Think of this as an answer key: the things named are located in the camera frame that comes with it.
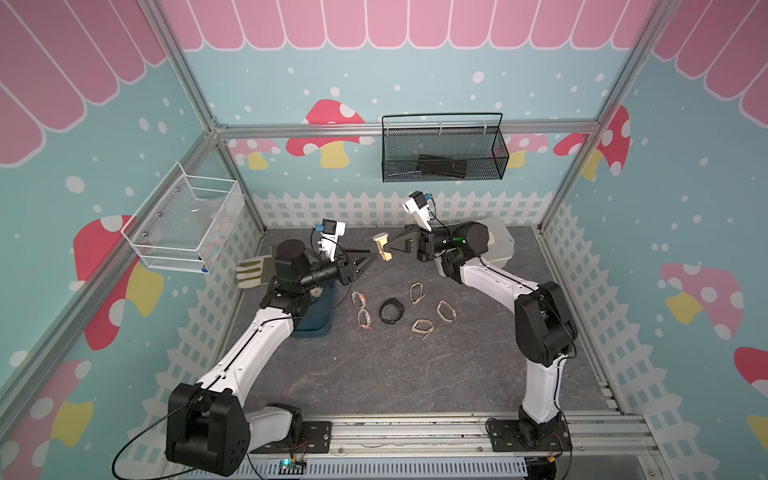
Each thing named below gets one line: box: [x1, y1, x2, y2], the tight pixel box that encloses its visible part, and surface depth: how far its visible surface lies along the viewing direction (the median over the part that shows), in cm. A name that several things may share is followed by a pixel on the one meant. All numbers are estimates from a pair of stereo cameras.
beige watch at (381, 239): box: [372, 232, 393, 261], surface depth 67 cm
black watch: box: [379, 298, 405, 324], surface depth 98 cm
